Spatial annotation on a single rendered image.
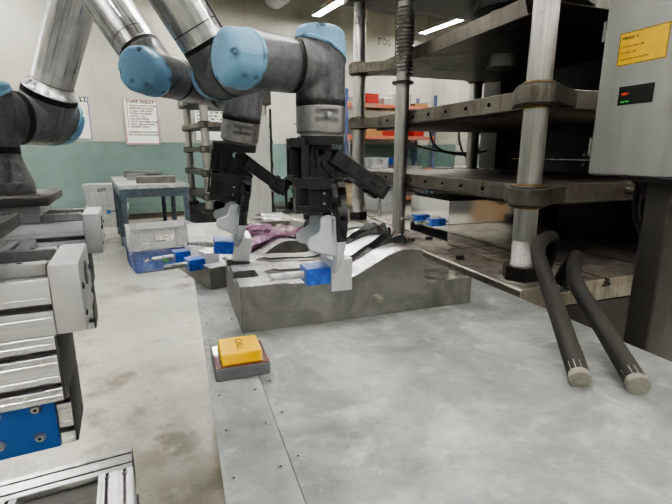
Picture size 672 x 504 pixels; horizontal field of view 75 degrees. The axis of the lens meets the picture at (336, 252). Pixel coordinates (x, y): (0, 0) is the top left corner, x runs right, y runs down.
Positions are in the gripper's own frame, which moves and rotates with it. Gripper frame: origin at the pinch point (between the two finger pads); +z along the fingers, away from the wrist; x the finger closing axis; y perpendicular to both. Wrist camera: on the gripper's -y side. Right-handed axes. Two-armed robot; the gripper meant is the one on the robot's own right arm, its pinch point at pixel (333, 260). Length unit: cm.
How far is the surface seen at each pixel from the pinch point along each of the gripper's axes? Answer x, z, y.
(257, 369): 6.5, 14.0, 14.2
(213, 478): -73, 95, 19
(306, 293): -10.0, 8.6, 1.9
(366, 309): -10.0, 13.3, -10.7
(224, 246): -26.8, 1.9, 15.1
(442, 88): -815, -159, -544
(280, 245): -44.8, 6.4, -1.0
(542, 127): -21, -24, -62
